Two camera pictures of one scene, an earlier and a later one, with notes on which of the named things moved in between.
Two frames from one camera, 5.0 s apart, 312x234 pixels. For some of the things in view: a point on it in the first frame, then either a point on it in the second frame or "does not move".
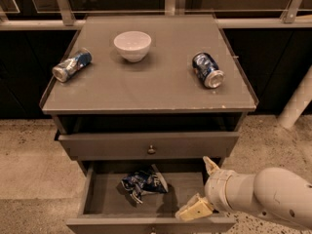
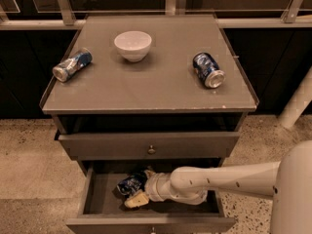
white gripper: x=216 y=188 to x=152 y=186
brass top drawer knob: x=151 y=150 does not move
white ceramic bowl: x=133 y=46 does not move
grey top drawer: x=134 y=146 does not move
